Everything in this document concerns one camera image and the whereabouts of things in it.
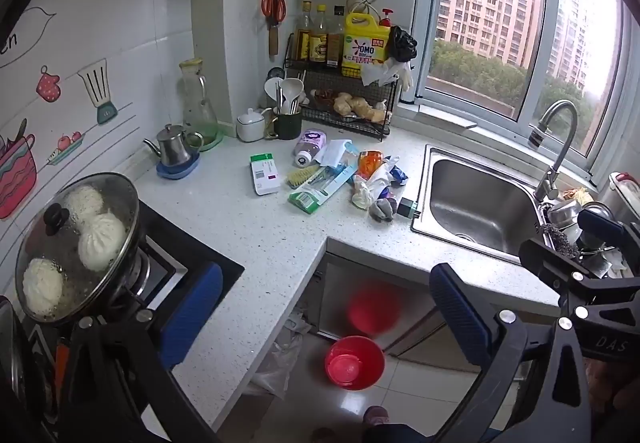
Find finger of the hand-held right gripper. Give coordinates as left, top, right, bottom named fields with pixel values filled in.
left=579, top=209, right=640, bottom=274
left=519, top=238, right=601, bottom=298

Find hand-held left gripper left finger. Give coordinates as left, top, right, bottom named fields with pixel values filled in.
left=60, top=262, right=226, bottom=443

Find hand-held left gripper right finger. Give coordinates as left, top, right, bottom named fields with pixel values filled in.
left=429, top=263, right=596, bottom=443

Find red plastic bin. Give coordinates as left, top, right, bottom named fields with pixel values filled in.
left=325, top=335, right=386, bottom=391

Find grey scrubber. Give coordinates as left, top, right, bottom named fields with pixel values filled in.
left=369, top=198, right=398, bottom=224

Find white green medicine box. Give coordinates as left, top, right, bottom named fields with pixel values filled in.
left=250, top=152, right=281, bottom=196

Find yellow bristle scrub brush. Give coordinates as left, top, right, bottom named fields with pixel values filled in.
left=286, top=165, right=326, bottom=188

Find orange plastic packet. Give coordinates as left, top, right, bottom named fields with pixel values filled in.
left=357, top=150, right=385, bottom=178

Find teal toothbrush package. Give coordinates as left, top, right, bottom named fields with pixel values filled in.
left=287, top=158, right=360, bottom=215

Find purple label plastic bottle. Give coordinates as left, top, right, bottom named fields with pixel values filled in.
left=294, top=129, right=328, bottom=168

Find white cloth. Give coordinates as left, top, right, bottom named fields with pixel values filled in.
left=320, top=139, right=353, bottom=167

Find person's right hand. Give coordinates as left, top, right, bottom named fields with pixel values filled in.
left=585, top=358, right=640, bottom=424

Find black scouring pad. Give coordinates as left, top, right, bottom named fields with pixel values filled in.
left=540, top=223, right=581, bottom=260

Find white rice cooker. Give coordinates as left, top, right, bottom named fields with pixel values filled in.
left=607, top=171, right=640, bottom=218

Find black gas stove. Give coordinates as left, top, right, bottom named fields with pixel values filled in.
left=20, top=200, right=246, bottom=424

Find steel faucet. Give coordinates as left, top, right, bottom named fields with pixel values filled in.
left=527, top=100, right=579, bottom=201

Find stainless steel sink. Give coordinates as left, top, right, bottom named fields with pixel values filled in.
left=411, top=144, right=551, bottom=266

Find crumpled clear plastic bag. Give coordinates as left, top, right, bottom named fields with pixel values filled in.
left=250, top=328, right=304, bottom=396

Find white steamed bun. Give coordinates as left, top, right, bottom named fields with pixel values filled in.
left=79, top=213, right=127, bottom=271
left=22, top=258, right=65, bottom=316
left=64, top=185, right=105, bottom=224

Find metal cabinet door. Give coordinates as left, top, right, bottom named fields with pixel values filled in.
left=315, top=248, right=441, bottom=341

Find blue saucer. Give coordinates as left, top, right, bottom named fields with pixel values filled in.
left=156, top=154, right=201, bottom=180

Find glass pan lid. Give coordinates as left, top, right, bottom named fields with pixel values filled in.
left=15, top=173, right=140, bottom=324

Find sliding window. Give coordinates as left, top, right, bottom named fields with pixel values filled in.
left=412, top=0, right=640, bottom=174

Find steel teapot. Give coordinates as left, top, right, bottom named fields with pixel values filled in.
left=143, top=124, right=205, bottom=167

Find white lidded jar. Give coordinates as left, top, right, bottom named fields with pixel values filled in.
left=236, top=108, right=266, bottom=142

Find steel pot with lid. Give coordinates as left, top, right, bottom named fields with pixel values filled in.
left=0, top=298, right=31, bottom=429

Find glass pitcher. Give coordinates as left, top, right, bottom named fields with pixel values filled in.
left=180, top=59, right=219, bottom=138

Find dark green utensil cup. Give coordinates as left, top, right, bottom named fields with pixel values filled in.
left=273, top=108, right=303, bottom=140

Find ginger root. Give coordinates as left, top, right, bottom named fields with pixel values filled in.
left=334, top=93, right=388, bottom=124

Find white spoon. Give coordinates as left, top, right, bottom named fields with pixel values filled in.
left=264, top=78, right=284, bottom=114

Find white rubber gloves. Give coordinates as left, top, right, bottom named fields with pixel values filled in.
left=360, top=58, right=415, bottom=91

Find black plastic bag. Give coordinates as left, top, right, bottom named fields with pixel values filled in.
left=387, top=25, right=417, bottom=62

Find yellow detergent jug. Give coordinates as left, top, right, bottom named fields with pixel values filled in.
left=341, top=13, right=392, bottom=78

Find black cap sauce bottle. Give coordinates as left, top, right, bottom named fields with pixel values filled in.
left=327, top=5, right=347, bottom=66

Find fruit plate wall sticker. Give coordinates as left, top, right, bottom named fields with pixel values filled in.
left=47, top=131, right=86, bottom=165

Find black wire rack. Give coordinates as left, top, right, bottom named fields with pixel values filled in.
left=285, top=35, right=403, bottom=142

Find pink pot wall sticker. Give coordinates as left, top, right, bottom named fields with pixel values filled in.
left=0, top=120, right=38, bottom=220

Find blender wall sticker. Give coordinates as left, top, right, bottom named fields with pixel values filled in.
left=77, top=58, right=118, bottom=125

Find pink mitt wall sticker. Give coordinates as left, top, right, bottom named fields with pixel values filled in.
left=36, top=65, right=62, bottom=102

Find speech bubble wall sticker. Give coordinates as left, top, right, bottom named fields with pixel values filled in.
left=0, top=5, right=57, bottom=68

